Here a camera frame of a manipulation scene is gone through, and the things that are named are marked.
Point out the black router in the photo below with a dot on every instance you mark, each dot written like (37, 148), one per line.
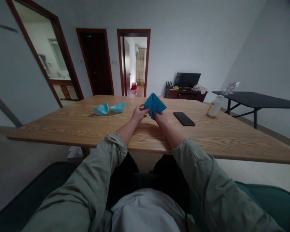
(169, 84)

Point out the red-framed open doorway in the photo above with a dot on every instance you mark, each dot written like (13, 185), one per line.
(134, 62)

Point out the dark wooden door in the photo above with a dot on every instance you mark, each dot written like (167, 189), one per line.
(96, 62)

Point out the person's body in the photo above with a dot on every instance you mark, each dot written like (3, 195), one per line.
(147, 210)

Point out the light blue paper boat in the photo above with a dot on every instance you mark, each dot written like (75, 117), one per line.
(118, 107)
(102, 108)

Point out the black smartphone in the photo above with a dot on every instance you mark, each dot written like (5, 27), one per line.
(184, 118)

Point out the person's right hand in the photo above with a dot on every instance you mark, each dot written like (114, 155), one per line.
(161, 116)

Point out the dark wooden tv cabinet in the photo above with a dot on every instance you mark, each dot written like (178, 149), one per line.
(183, 94)

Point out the person's legs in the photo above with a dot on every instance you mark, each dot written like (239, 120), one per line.
(147, 174)

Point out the green sofa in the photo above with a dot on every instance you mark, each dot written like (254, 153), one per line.
(265, 205)

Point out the blue origami paper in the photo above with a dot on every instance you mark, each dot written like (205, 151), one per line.
(154, 104)

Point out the wooden table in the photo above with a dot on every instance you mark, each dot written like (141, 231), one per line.
(149, 130)

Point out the black television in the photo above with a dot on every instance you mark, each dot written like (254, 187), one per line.
(188, 79)

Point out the white plastic bottle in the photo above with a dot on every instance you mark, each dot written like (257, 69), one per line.
(214, 106)

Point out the red-framed bathroom doorway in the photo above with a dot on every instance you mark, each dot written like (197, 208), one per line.
(48, 53)

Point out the crumpled beige cloth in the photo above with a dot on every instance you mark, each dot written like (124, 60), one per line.
(200, 89)

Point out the clear plastic bag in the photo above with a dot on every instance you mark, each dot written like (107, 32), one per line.
(230, 88)

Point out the black folding table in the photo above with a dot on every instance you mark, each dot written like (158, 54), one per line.
(258, 100)

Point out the person's left hand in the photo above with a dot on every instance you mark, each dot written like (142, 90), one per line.
(138, 113)

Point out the person's right fingers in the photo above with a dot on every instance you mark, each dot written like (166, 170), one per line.
(156, 114)

